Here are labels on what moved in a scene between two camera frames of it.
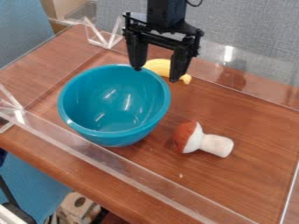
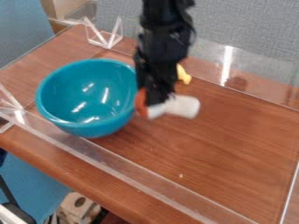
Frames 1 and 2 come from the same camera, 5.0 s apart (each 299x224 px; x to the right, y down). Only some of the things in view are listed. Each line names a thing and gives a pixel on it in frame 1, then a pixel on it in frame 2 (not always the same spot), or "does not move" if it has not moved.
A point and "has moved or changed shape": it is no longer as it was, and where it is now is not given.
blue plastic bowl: x=113 y=105 has moved or changed shape
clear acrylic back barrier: x=257 y=66 does not move
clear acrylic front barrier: x=158 y=185 does not move
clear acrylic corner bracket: x=97 y=36 does not move
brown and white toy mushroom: x=190 y=138 to x=181 y=105
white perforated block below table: x=78 y=209 does not move
